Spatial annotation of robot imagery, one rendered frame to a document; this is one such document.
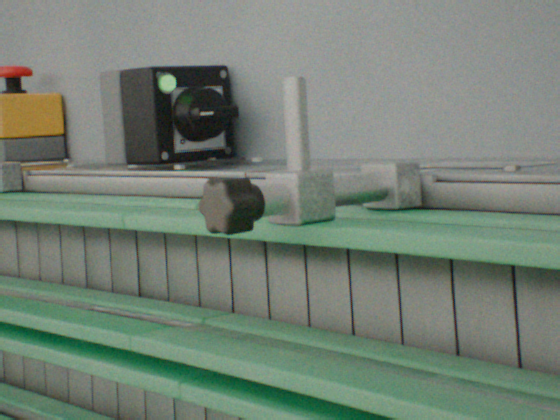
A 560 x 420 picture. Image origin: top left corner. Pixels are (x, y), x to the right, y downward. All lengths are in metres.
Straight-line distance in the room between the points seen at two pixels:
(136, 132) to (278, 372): 0.37
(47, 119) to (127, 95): 0.26
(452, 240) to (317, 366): 0.13
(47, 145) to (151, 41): 0.19
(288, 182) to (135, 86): 0.37
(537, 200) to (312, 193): 0.11
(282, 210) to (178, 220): 0.10
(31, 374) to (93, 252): 0.16
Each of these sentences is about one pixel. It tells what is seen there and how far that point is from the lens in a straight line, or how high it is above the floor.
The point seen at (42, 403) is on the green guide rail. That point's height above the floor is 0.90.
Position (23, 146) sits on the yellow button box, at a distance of 1.12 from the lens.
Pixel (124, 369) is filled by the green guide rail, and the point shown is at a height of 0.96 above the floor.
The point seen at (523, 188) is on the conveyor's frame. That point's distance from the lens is 0.54.
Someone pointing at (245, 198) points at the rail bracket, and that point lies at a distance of 0.50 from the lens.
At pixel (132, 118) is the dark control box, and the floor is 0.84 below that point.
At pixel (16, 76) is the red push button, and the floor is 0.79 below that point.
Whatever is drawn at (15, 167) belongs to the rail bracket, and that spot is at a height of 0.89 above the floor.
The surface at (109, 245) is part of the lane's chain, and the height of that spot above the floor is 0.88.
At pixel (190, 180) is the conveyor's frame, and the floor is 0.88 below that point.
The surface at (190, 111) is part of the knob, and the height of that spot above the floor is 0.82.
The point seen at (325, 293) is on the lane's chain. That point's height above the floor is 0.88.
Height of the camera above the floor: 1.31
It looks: 39 degrees down
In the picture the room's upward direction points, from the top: 96 degrees counter-clockwise
